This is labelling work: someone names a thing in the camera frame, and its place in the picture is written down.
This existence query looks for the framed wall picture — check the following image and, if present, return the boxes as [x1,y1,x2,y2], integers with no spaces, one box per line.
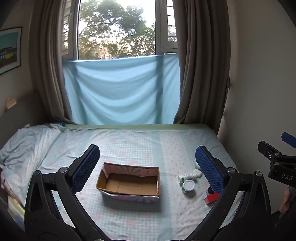
[0,27,23,75]

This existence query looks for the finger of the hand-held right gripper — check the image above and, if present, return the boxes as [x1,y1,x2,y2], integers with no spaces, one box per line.
[281,132,296,149]
[258,141,283,161]

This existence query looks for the brown curtain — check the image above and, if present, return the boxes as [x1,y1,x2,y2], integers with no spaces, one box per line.
[28,0,75,124]
[172,0,232,136]

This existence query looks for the grey headboard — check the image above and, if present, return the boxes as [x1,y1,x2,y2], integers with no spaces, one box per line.
[0,91,48,150]

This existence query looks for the light blue hanging cloth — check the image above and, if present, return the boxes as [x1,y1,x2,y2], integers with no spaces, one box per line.
[62,54,181,126]

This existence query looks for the white lid jar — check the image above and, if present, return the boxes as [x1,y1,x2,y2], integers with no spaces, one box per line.
[181,179,195,194]

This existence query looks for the small red box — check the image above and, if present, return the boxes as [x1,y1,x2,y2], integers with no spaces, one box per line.
[204,193,220,206]

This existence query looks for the person's right hand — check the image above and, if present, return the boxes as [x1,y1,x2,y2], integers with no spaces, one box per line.
[279,186,296,214]

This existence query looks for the white plastic bottle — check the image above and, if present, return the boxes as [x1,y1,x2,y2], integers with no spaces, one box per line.
[178,169,203,186]

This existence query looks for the cardboard box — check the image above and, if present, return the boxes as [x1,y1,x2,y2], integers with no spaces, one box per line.
[96,162,161,202]

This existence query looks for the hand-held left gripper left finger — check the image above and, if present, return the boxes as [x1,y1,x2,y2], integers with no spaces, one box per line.
[24,144,104,240]

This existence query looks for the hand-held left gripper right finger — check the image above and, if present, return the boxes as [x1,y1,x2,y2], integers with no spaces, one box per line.
[187,146,272,240]

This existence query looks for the checked floral bed sheet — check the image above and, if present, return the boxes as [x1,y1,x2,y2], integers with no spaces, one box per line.
[14,125,241,241]

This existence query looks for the crumpled light blue blanket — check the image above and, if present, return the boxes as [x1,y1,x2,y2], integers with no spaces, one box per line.
[0,123,68,193]

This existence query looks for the window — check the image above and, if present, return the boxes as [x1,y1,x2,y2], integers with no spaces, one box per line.
[61,0,179,61]

